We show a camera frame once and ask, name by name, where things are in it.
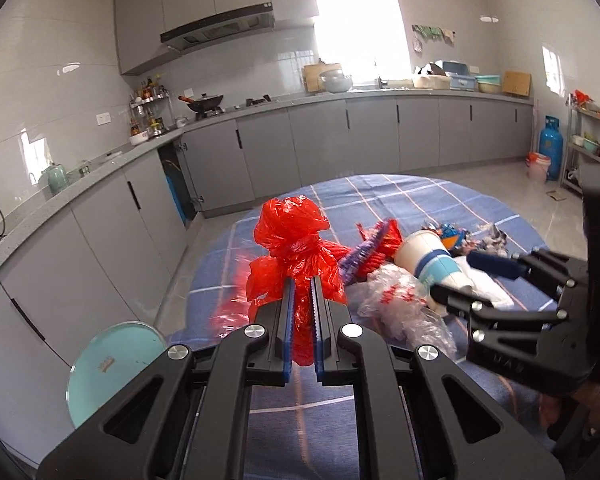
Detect metal spice rack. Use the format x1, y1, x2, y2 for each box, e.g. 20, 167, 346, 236
129, 75, 174, 139

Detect black wok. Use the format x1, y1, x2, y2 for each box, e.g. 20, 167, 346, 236
178, 93, 223, 120

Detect orange blue snack wrapper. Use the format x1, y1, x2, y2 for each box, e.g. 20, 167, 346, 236
422, 222, 470, 252

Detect green basin stack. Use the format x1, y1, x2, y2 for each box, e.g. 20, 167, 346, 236
476, 75, 502, 94

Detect red mesh net bag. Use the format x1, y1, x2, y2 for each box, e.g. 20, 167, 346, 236
356, 218, 403, 281

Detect metal shelf rack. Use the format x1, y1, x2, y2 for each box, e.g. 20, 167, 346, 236
559, 90, 600, 194

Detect plaid cloth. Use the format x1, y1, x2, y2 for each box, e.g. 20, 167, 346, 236
471, 223, 508, 258

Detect hanging rags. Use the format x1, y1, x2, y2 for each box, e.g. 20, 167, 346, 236
411, 24, 456, 56

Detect cardboard piece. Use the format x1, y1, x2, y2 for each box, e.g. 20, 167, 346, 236
502, 70, 531, 98

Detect black range hood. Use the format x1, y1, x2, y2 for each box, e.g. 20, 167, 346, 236
160, 2, 275, 52

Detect blue gas cylinder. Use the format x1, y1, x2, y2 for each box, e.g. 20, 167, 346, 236
539, 115, 564, 181

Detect pink white bucket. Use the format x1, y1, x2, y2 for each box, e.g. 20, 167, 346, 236
526, 152, 550, 183

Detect grey lower cabinets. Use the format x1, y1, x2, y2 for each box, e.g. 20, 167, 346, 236
0, 91, 533, 464

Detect purple snack wrapper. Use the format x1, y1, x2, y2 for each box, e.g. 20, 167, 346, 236
338, 220, 389, 286

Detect green ceramic teapot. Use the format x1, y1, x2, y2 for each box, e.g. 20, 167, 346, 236
41, 162, 69, 196

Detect red plastic bag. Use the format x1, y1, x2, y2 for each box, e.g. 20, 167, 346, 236
211, 195, 347, 366

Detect teal trash bin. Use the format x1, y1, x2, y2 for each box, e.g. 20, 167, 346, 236
65, 321, 166, 428

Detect blue white paper cup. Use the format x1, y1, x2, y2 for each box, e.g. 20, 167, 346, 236
394, 230, 474, 292

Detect white foam sponge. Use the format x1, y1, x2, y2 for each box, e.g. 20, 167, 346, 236
454, 256, 514, 310

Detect blue cylinder under counter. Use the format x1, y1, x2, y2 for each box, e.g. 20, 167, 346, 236
166, 174, 187, 226

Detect blue plaid tablecloth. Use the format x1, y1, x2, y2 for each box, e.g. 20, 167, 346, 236
172, 174, 564, 479

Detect wooden cutting board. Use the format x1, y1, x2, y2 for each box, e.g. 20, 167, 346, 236
302, 62, 341, 93

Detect person's right hand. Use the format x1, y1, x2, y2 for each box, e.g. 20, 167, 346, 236
539, 382, 600, 441

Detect grey pot with lid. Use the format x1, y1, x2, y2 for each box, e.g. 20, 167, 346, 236
320, 70, 353, 93

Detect blue storage container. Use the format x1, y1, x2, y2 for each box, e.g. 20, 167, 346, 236
437, 60, 478, 91

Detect white bowl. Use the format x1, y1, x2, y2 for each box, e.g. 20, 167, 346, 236
130, 131, 149, 146

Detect clear crumpled plastic bag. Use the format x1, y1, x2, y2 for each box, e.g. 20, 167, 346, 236
347, 263, 457, 358

